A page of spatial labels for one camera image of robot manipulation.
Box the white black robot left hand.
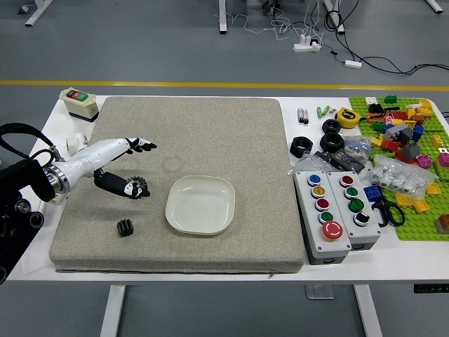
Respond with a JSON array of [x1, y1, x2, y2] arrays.
[[62, 137, 158, 200]]

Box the small black gear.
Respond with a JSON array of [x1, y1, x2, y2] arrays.
[[116, 219, 137, 239]]

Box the big black hex nut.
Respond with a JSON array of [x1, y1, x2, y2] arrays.
[[290, 136, 314, 158]]

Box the grey five-button control box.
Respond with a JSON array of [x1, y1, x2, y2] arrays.
[[293, 170, 352, 265]]

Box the grey four-button control box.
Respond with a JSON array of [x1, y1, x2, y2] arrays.
[[326, 171, 382, 251]]

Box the white pipe tee fitting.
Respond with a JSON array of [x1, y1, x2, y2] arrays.
[[65, 132, 89, 156]]

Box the grey-brown cushion mat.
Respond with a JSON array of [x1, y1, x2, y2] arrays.
[[48, 96, 304, 274]]

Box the white square plate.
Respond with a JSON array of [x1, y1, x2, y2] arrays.
[[165, 175, 236, 237]]

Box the clear plastic bag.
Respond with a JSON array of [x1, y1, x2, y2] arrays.
[[286, 151, 329, 176]]

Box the white power strip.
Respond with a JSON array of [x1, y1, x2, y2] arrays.
[[293, 37, 323, 53]]

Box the black electronic board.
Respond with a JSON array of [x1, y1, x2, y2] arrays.
[[314, 150, 368, 173]]

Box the yellow tape measure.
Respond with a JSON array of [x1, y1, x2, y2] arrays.
[[336, 107, 362, 128]]

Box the bag of blue parts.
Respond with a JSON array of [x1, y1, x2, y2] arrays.
[[342, 136, 373, 163]]

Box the blue building brick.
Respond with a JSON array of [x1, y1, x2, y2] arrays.
[[363, 184, 383, 201]]

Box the grey arch building brick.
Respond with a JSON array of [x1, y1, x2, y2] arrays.
[[382, 124, 415, 145]]

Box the black scissors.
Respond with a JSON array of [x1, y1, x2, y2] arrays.
[[370, 194, 406, 227]]

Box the bag of white beads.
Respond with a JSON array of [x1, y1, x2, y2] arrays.
[[367, 155, 439, 201]]

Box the dark grey roof brick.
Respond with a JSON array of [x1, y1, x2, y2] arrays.
[[401, 143, 422, 159]]

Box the green studded baseplate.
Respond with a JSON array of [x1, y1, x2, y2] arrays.
[[349, 96, 449, 242]]

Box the brown orange building brick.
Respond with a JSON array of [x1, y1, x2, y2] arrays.
[[434, 213, 449, 234]]

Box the black table control panel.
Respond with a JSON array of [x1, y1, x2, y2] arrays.
[[413, 283, 449, 294]]

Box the cream red-green switch box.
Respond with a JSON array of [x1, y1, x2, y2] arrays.
[[59, 87, 100, 123]]

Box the white floor cable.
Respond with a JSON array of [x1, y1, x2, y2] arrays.
[[224, 0, 326, 42]]

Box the grey under-table bracket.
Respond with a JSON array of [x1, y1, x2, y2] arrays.
[[304, 284, 335, 300]]

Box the black floor cable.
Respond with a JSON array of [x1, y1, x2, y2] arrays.
[[324, 9, 449, 75]]

